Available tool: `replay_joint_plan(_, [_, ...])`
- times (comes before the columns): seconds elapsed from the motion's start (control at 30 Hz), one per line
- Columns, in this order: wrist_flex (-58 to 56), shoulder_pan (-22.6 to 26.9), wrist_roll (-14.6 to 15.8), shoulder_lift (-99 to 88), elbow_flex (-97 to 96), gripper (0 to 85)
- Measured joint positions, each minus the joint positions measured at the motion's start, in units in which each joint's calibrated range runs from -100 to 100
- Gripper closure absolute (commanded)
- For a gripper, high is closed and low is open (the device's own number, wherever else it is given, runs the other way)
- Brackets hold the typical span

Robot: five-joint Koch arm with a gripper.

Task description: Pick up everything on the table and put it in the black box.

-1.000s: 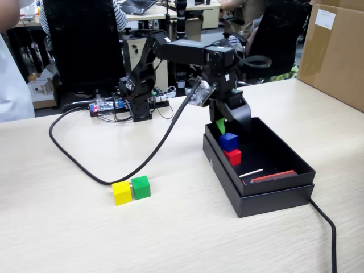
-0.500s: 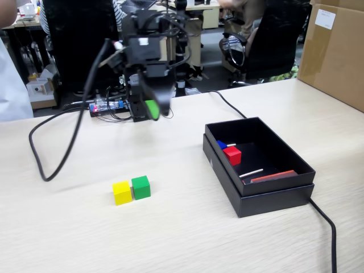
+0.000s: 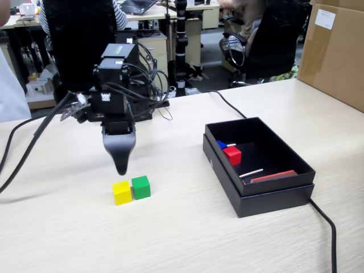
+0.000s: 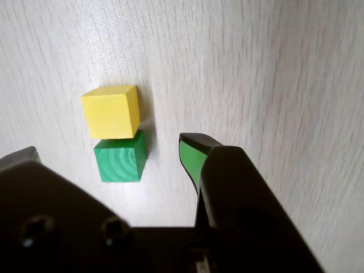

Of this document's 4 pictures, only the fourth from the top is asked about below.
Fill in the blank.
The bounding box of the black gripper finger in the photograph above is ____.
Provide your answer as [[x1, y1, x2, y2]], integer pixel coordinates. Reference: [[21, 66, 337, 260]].
[[0, 146, 149, 273], [178, 132, 326, 273]]

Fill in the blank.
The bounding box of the yellow wooden cube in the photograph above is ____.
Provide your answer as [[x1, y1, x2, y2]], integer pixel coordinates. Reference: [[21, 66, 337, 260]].
[[81, 84, 142, 140]]

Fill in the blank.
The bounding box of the green wooden cube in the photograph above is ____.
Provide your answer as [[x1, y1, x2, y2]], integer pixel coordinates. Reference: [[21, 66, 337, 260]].
[[93, 129, 147, 183]]

